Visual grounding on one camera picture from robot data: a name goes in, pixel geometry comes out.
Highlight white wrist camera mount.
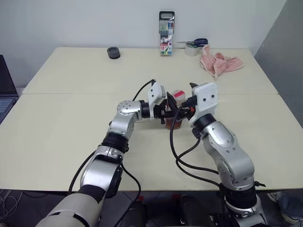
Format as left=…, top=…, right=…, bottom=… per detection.
left=190, top=82, right=219, bottom=124
left=147, top=81, right=168, bottom=111

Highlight pink crumpled cloth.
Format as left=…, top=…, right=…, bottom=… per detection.
left=199, top=44, right=245, bottom=80

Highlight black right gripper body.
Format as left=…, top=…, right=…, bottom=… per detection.
left=180, top=96, right=198, bottom=122

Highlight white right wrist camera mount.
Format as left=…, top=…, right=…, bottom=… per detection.
left=190, top=82, right=219, bottom=124

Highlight blue handled scissors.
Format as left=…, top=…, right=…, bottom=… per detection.
left=176, top=38, right=209, bottom=47

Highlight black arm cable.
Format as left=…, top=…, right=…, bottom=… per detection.
left=169, top=98, right=228, bottom=192
left=68, top=79, right=156, bottom=227

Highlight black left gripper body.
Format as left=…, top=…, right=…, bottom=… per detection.
left=153, top=101, right=172, bottom=125

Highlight marker pen set box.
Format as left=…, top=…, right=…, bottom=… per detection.
left=158, top=10, right=176, bottom=57

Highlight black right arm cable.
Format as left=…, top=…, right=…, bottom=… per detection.
left=169, top=98, right=228, bottom=192

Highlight dark grey laptop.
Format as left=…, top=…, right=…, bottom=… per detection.
left=0, top=54, right=19, bottom=124

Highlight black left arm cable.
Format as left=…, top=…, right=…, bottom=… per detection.
left=68, top=79, right=156, bottom=227

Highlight amber drink bottle pink label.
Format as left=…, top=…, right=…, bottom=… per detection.
left=165, top=89, right=187, bottom=131

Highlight white sneaker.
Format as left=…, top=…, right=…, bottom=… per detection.
left=267, top=191, right=284, bottom=204

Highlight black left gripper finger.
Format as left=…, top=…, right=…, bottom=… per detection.
left=166, top=91, right=178, bottom=112
left=169, top=110, right=183, bottom=122

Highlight white tape roll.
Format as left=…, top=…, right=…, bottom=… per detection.
left=184, top=43, right=205, bottom=57

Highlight blue fabric bundle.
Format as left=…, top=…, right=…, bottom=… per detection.
left=279, top=193, right=303, bottom=223

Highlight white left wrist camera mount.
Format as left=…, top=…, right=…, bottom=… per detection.
left=147, top=81, right=168, bottom=111

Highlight white wires bundle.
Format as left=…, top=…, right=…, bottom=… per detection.
left=0, top=188, right=25, bottom=221

